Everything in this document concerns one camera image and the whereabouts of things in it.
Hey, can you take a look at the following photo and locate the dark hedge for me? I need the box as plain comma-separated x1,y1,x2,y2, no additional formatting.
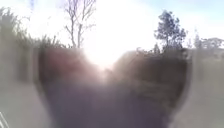
111,47,192,98
34,44,98,86

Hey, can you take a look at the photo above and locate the dark asphalt path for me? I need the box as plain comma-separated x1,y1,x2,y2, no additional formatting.
43,74,181,128

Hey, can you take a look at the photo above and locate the bare thin tree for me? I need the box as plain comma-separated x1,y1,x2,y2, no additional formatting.
63,0,98,49

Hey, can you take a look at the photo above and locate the leafy tree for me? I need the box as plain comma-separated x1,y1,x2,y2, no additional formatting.
153,9,188,52

